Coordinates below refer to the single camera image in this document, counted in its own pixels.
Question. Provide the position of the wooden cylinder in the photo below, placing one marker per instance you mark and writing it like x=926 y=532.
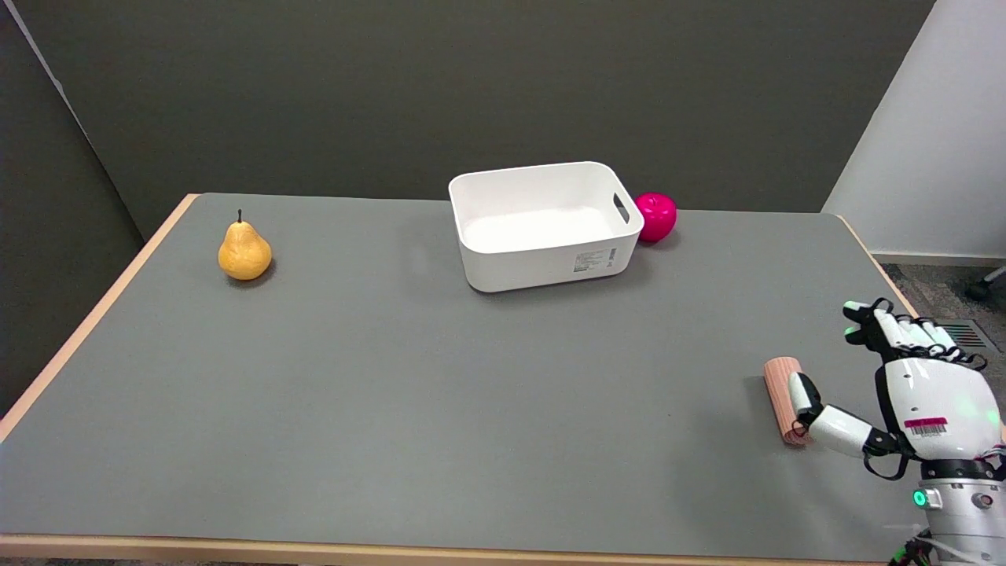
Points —
x=782 y=389

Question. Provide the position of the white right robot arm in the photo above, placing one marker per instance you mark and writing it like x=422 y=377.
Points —
x=963 y=515

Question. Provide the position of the white plastic bin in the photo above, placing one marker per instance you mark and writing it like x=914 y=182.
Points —
x=542 y=228

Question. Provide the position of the yellow pear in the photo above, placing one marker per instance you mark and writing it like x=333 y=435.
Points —
x=244 y=250

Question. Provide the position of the red apple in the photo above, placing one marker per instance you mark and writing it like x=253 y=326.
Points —
x=657 y=216

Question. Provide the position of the black chair caster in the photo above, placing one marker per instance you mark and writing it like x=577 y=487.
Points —
x=982 y=287

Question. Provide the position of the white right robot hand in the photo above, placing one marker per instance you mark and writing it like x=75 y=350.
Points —
x=927 y=393

